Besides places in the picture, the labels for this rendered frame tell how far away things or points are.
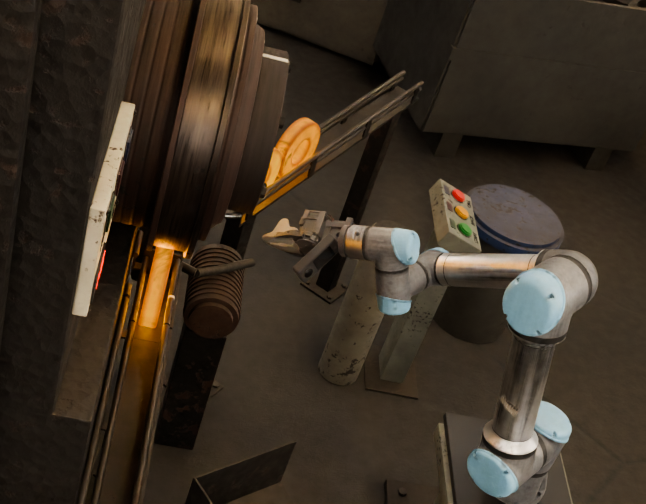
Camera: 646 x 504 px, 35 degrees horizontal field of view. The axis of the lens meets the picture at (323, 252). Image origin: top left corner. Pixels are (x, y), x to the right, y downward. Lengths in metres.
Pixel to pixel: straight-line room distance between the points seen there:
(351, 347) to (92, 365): 1.36
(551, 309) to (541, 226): 1.20
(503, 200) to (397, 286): 1.01
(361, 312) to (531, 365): 0.81
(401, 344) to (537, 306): 1.01
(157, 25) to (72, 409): 0.58
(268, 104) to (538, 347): 0.76
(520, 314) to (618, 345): 1.64
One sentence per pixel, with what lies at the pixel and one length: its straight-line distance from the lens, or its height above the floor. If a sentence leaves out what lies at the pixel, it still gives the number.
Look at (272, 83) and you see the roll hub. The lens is 1.63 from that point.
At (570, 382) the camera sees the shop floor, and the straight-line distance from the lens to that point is 3.34.
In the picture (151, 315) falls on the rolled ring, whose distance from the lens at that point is 1.89.
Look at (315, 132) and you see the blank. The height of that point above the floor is 0.76.
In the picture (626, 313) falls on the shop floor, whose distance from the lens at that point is 3.77.
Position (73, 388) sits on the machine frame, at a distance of 1.56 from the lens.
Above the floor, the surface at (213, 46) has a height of 1.31.
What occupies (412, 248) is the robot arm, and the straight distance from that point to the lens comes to 2.19.
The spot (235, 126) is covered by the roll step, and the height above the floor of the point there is 1.22.
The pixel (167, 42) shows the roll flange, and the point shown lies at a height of 1.29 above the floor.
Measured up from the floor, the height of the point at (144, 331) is 0.66.
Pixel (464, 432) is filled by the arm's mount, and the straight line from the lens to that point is 2.52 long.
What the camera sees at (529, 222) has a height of 0.43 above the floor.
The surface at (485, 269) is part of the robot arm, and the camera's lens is 2.21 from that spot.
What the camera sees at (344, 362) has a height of 0.09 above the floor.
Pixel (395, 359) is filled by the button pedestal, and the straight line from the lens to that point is 2.96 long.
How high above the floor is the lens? 2.02
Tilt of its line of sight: 36 degrees down
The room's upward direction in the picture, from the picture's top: 20 degrees clockwise
